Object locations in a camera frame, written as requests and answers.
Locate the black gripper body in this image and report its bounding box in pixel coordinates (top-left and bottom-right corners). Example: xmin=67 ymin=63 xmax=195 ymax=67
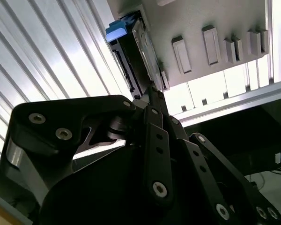
xmin=38 ymin=144 xmax=216 ymax=225

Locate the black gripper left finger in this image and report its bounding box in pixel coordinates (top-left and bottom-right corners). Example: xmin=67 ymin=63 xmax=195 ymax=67
xmin=0 ymin=84 xmax=176 ymax=210

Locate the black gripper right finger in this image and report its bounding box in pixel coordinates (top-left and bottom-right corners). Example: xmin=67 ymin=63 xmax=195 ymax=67
xmin=157 ymin=90 xmax=281 ymax=225

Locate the hard disk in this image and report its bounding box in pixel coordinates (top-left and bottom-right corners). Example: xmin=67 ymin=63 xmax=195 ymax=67
xmin=105 ymin=10 xmax=171 ymax=100

